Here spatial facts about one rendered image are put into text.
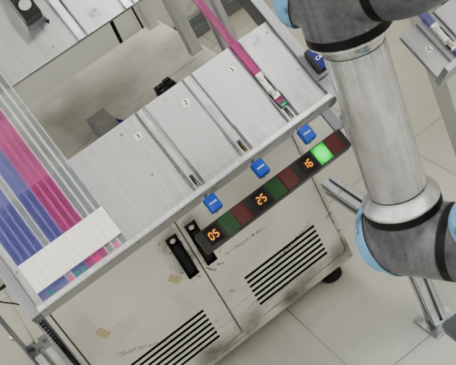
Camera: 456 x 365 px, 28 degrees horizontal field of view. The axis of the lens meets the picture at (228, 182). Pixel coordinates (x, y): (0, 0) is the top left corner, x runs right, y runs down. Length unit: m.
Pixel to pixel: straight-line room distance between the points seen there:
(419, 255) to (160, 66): 1.18
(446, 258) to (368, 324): 0.99
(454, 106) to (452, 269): 0.76
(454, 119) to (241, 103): 0.54
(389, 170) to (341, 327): 1.08
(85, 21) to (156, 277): 0.63
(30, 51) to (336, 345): 1.04
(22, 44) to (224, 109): 0.40
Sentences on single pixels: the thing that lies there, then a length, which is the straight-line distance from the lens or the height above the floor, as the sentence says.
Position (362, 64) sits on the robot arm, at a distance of 1.18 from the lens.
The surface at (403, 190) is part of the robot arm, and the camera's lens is 1.28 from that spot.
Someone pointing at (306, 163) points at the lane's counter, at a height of 0.66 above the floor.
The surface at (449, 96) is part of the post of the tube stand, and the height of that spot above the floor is 0.50.
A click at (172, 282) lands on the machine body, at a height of 0.35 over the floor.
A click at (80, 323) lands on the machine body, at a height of 0.41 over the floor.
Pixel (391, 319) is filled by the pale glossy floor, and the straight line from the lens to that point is 2.27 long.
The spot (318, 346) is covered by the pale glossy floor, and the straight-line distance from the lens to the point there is 2.28.
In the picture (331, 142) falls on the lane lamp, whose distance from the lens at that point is 1.71.
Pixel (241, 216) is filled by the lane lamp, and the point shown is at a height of 0.65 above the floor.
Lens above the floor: 1.65
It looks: 35 degrees down
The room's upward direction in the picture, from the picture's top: 29 degrees counter-clockwise
